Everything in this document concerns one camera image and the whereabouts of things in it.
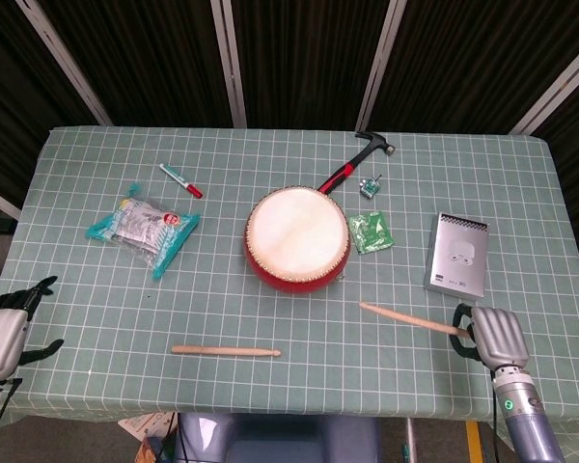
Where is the silver grey cardboard box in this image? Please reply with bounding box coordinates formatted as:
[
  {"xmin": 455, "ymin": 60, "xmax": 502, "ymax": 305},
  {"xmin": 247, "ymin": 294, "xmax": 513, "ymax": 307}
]
[{"xmin": 424, "ymin": 211, "xmax": 490, "ymax": 301}]

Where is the red drum white skin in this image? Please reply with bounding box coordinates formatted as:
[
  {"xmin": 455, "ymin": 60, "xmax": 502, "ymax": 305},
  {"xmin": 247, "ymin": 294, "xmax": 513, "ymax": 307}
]
[{"xmin": 243, "ymin": 186, "xmax": 353, "ymax": 296}]

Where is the blue grey robot torso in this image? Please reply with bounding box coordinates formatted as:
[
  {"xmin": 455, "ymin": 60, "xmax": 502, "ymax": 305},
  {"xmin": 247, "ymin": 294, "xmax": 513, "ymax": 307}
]
[{"xmin": 176, "ymin": 412, "xmax": 382, "ymax": 463}]

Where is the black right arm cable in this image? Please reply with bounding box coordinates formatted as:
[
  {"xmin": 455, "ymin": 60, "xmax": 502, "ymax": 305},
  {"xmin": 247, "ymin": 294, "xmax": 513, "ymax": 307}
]
[{"xmin": 489, "ymin": 368, "xmax": 502, "ymax": 463}]

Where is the black torso cable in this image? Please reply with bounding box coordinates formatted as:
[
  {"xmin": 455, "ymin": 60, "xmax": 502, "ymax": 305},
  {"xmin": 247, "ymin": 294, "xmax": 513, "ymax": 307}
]
[{"xmin": 172, "ymin": 413, "xmax": 190, "ymax": 463}]

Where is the white partition post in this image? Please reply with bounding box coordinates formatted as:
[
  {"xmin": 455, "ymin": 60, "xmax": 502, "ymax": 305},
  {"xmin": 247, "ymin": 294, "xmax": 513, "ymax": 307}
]
[
  {"xmin": 509, "ymin": 36, "xmax": 579, "ymax": 135},
  {"xmin": 0, "ymin": 181, "xmax": 23, "ymax": 219},
  {"xmin": 14, "ymin": 0, "xmax": 113, "ymax": 125},
  {"xmin": 209, "ymin": 0, "xmax": 248, "ymax": 129},
  {"xmin": 355, "ymin": 0, "xmax": 407, "ymax": 131}
]

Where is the black red claw hammer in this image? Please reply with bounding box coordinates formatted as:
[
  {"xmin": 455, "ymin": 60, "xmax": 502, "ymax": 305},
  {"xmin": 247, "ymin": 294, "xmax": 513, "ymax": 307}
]
[{"xmin": 317, "ymin": 130, "xmax": 398, "ymax": 194}]

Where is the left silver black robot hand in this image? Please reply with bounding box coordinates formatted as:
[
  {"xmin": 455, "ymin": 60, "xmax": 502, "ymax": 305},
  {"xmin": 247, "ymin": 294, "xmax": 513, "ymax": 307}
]
[{"xmin": 0, "ymin": 275, "xmax": 65, "ymax": 382}]

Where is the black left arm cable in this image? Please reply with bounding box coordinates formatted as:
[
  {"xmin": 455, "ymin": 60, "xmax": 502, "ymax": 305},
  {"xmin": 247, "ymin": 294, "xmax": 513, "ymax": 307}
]
[{"xmin": 0, "ymin": 377, "xmax": 24, "ymax": 463}]

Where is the white marker red cap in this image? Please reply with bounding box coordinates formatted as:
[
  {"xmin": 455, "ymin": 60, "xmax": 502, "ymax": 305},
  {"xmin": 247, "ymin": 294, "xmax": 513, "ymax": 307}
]
[{"xmin": 158, "ymin": 162, "xmax": 205, "ymax": 200}]

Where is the teal snack packet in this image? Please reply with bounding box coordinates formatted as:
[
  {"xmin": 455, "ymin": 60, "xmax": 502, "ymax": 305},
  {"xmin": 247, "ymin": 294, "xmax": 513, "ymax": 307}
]
[{"xmin": 85, "ymin": 181, "xmax": 202, "ymax": 282}]

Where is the white table leg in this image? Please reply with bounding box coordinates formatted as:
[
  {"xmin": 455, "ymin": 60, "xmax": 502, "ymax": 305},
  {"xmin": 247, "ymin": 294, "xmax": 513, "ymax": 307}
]
[{"xmin": 403, "ymin": 417, "xmax": 419, "ymax": 463}]

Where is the green foil sachet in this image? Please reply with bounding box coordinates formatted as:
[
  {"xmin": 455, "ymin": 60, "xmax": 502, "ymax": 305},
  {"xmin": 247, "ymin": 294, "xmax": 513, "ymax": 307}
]
[{"xmin": 347, "ymin": 210, "xmax": 396, "ymax": 256}]

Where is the white printed paper sheet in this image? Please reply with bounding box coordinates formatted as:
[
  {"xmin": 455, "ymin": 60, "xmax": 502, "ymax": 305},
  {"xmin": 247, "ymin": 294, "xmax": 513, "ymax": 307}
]
[{"xmin": 118, "ymin": 412, "xmax": 179, "ymax": 443}]

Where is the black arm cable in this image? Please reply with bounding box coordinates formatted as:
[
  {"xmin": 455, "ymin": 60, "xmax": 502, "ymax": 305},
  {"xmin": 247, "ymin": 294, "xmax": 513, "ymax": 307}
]
[
  {"xmin": 489, "ymin": 368, "xmax": 502, "ymax": 463},
  {"xmin": 0, "ymin": 377, "xmax": 24, "ymax": 463}
]

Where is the colourful printed carton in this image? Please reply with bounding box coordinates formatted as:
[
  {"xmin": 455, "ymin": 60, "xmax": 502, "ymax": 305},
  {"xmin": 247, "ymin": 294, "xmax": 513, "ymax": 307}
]
[{"xmin": 135, "ymin": 431, "xmax": 178, "ymax": 463}]

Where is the wooden drumstick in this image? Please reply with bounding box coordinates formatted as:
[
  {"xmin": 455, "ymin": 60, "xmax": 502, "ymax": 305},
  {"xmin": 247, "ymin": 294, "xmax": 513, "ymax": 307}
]
[
  {"xmin": 171, "ymin": 343, "xmax": 283, "ymax": 359},
  {"xmin": 358, "ymin": 301, "xmax": 474, "ymax": 338}
]

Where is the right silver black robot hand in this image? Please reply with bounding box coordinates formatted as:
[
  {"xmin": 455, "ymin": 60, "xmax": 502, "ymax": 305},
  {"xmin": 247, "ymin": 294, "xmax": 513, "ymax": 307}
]
[{"xmin": 449, "ymin": 302, "xmax": 531, "ymax": 371}]

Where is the green gridded cutting mat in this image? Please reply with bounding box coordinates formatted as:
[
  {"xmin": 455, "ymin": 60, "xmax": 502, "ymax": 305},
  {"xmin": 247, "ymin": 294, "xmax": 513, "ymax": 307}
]
[{"xmin": 0, "ymin": 125, "xmax": 579, "ymax": 463}]

